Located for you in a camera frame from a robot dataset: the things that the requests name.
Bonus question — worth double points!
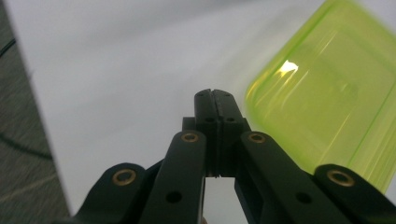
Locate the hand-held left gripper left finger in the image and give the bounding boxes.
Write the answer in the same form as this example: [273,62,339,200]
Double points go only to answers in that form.
[181,88,218,178]

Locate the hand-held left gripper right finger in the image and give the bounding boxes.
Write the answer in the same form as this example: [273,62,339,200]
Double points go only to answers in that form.
[212,89,252,178]

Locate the green translucent plastic container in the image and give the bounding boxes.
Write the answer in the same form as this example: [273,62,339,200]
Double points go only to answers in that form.
[244,0,396,194]

